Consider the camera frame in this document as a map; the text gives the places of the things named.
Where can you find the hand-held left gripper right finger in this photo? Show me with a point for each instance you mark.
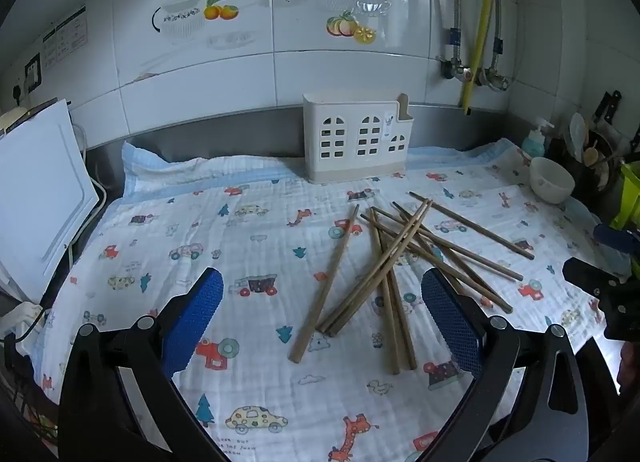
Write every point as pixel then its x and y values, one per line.
pixel 450 322

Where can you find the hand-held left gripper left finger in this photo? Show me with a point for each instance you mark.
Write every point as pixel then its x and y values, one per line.
pixel 196 312

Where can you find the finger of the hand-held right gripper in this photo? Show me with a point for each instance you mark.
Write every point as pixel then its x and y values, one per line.
pixel 590 274
pixel 615 238

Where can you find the bunch of wooden chopsticks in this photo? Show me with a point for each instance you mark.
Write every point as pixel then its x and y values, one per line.
pixel 379 263

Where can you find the white plastic utensil holder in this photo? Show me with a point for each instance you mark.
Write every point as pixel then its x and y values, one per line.
pixel 350 137

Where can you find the green dish rack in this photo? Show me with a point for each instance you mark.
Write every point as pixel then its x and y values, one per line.
pixel 630 197

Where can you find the black utensil pot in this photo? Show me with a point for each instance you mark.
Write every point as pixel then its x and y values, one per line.
pixel 575 172

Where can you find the white bowl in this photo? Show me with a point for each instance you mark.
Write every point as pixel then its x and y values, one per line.
pixel 550 182

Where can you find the wooden spoon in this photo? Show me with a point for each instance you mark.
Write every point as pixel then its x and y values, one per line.
pixel 591 155

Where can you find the printed white blanket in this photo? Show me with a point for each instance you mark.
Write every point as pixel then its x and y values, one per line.
pixel 200 222

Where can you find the white spatula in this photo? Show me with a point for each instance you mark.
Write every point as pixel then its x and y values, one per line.
pixel 578 135

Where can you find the teal soap pump bottle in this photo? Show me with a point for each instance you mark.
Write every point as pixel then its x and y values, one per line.
pixel 534 142

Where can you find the white cutting board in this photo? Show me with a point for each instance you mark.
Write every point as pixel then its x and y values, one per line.
pixel 40 202

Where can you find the metal water valve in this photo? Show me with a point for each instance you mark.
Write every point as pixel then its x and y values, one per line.
pixel 456 70
pixel 494 80

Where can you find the printed wall label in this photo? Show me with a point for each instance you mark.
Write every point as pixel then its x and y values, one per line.
pixel 65 37

